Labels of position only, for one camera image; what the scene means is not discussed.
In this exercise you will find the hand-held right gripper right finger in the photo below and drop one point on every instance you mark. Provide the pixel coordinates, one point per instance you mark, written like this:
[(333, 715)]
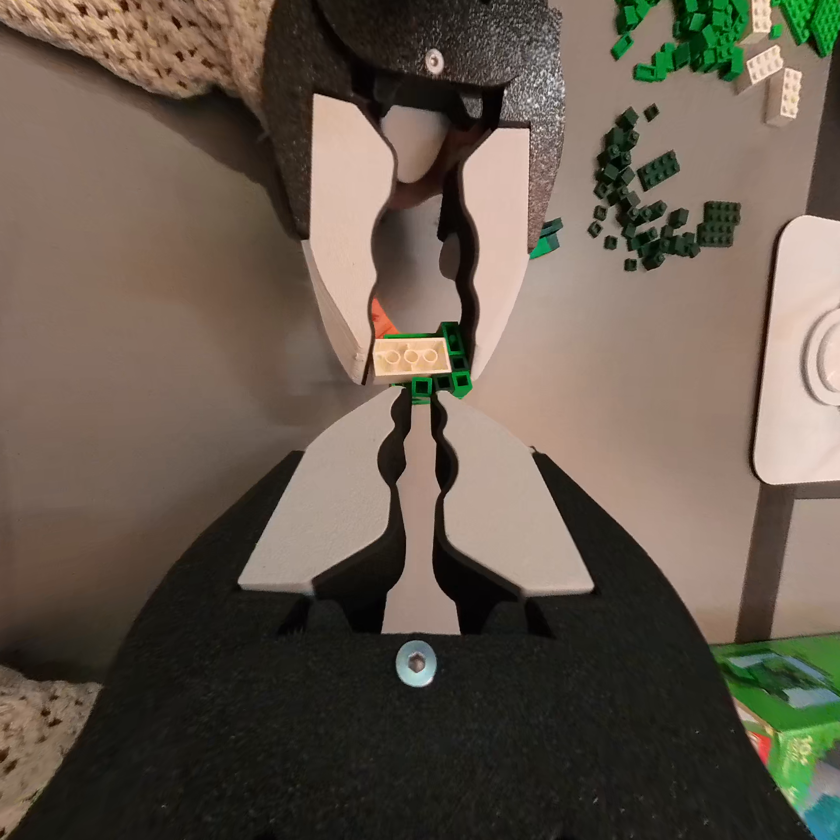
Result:
[(512, 525)]

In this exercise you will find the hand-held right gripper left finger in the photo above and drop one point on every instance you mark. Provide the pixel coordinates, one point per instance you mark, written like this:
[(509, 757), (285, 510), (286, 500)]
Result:
[(321, 518)]

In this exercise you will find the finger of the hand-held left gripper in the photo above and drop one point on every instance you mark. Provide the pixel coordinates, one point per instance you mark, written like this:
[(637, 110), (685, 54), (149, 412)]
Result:
[(341, 229), (502, 229)]

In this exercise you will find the green and white lego assembly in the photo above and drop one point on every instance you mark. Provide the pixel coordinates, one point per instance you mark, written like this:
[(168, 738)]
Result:
[(410, 358)]

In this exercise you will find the bright green lego brick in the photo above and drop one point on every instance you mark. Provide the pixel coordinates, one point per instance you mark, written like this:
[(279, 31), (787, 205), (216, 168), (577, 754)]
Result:
[(421, 388)]

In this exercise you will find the person's left forearm knit sleeve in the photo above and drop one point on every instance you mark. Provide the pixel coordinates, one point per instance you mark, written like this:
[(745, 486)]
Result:
[(131, 39)]

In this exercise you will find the green lego plate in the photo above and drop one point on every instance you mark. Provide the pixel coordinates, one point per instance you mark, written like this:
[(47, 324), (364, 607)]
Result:
[(548, 239)]

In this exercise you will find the white lego brick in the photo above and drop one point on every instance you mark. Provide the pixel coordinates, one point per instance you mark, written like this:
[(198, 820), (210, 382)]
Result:
[(784, 98), (761, 65), (761, 16)]

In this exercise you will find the green lego set box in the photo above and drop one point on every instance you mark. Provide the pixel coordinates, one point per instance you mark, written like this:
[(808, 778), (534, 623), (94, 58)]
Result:
[(787, 722)]

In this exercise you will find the orange brick separator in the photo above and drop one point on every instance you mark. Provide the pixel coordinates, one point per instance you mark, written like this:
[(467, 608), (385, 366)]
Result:
[(382, 318)]

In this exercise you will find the pile of dark green bricks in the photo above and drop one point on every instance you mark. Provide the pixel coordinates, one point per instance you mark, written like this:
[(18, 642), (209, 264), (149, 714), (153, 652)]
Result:
[(656, 216)]

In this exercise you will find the pile of bright green bricks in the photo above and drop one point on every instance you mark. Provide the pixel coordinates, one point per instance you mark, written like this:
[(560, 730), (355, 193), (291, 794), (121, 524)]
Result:
[(702, 46)]

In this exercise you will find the white mounting plate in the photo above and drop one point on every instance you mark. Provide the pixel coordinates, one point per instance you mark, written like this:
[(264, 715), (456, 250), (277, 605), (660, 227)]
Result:
[(787, 367)]

